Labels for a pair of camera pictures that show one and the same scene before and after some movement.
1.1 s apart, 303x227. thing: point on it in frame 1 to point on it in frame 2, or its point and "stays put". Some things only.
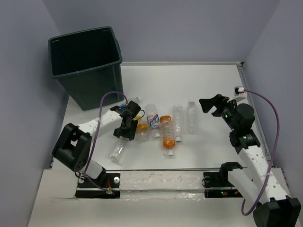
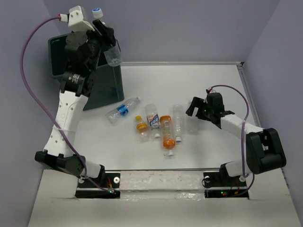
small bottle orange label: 142,131 stays put
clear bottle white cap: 178,117 stays put
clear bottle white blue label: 152,119 stays put
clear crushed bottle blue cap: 114,154 to 112,55
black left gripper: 132,131 to 109,38
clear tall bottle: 191,117 stays put
